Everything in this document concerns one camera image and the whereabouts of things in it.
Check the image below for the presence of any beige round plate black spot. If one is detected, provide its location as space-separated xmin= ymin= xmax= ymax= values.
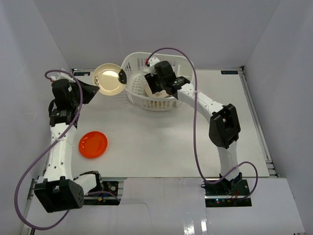
xmin=92 ymin=63 xmax=127 ymax=96

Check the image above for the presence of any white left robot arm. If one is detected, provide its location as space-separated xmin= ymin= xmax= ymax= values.
xmin=34 ymin=79 xmax=103 ymax=213

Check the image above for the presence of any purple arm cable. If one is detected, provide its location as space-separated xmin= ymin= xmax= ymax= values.
xmin=14 ymin=70 xmax=122 ymax=230
xmin=146 ymin=47 xmax=259 ymax=200

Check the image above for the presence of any orange round plate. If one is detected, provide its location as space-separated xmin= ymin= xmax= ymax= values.
xmin=78 ymin=131 xmax=108 ymax=159

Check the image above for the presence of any cream square panda plate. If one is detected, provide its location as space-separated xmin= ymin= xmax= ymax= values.
xmin=144 ymin=84 xmax=171 ymax=98

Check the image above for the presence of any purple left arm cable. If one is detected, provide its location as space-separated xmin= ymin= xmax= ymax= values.
xmin=14 ymin=70 xmax=122 ymax=230

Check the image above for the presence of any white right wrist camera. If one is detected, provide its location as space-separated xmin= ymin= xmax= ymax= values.
xmin=144 ymin=56 xmax=160 ymax=74

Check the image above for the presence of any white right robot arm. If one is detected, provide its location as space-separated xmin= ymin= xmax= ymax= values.
xmin=144 ymin=58 xmax=242 ymax=195

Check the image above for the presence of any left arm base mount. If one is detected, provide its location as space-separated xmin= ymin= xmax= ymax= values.
xmin=84 ymin=181 xmax=124 ymax=206

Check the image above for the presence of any white plastic dish bin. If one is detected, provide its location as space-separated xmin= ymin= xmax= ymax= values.
xmin=121 ymin=52 xmax=194 ymax=112

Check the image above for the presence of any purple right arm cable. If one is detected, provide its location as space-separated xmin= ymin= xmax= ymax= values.
xmin=146 ymin=47 xmax=259 ymax=200

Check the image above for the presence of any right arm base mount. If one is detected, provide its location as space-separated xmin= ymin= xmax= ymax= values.
xmin=201 ymin=180 xmax=252 ymax=208

